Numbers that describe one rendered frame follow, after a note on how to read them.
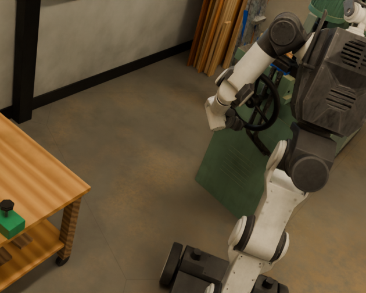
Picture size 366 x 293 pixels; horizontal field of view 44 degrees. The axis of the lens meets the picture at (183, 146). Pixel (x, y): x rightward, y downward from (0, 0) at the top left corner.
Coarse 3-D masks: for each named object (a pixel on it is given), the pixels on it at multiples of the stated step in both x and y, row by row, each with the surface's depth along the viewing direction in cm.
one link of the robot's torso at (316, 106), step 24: (312, 48) 140; (336, 48) 131; (360, 48) 130; (312, 72) 142; (336, 72) 133; (360, 72) 132; (312, 96) 137; (336, 96) 136; (360, 96) 134; (312, 120) 140; (336, 120) 139; (360, 120) 138
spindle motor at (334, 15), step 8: (312, 0) 204; (320, 0) 198; (328, 0) 196; (336, 0) 194; (344, 0) 194; (312, 8) 202; (320, 8) 199; (328, 8) 197; (336, 8) 196; (320, 16) 200; (328, 16) 198; (336, 16) 199
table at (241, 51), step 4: (252, 44) 233; (240, 48) 225; (244, 48) 226; (248, 48) 228; (236, 52) 227; (240, 52) 226; (244, 52) 224; (236, 56) 228; (240, 56) 226; (260, 84) 212; (268, 88) 209; (268, 92) 210; (280, 96) 206; (288, 96) 208; (280, 100) 207; (284, 100) 206; (288, 100) 207; (284, 104) 207
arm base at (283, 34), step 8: (296, 16) 151; (272, 24) 142; (280, 24) 141; (288, 24) 140; (296, 24) 140; (272, 32) 142; (280, 32) 141; (288, 32) 141; (296, 32) 140; (304, 32) 149; (272, 40) 143; (280, 40) 142; (288, 40) 142; (296, 40) 142; (304, 40) 141; (280, 48) 144; (288, 48) 144
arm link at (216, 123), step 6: (210, 114) 186; (228, 114) 187; (234, 114) 191; (210, 120) 186; (216, 120) 185; (222, 120) 186; (228, 120) 192; (210, 126) 186; (216, 126) 184; (222, 126) 185
